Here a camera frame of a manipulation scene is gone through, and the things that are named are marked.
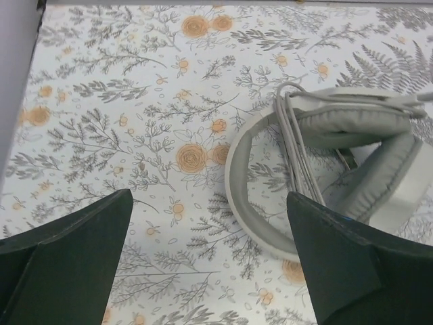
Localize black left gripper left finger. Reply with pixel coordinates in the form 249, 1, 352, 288
1, 189, 133, 325

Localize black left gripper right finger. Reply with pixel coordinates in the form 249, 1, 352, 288
287, 192, 432, 325

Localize floral patterned table mat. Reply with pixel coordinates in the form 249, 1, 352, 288
1, 1, 432, 324

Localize white grey headphones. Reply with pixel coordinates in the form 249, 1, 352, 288
225, 85, 432, 261

